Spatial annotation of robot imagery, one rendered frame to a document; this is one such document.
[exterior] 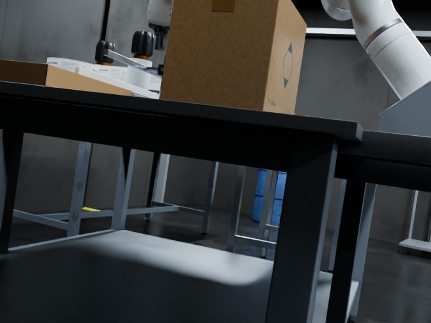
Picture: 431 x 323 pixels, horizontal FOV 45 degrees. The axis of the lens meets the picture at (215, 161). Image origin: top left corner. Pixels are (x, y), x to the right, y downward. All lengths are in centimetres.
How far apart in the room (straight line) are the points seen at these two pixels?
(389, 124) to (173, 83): 52
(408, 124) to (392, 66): 19
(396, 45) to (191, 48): 55
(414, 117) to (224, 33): 49
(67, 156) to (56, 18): 123
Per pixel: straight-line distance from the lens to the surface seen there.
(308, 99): 670
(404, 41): 144
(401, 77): 143
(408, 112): 132
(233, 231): 314
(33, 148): 475
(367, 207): 273
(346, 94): 659
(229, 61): 112
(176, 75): 116
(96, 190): 546
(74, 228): 325
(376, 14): 146
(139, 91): 156
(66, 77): 99
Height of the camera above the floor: 77
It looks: 1 degrees down
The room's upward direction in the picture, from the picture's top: 8 degrees clockwise
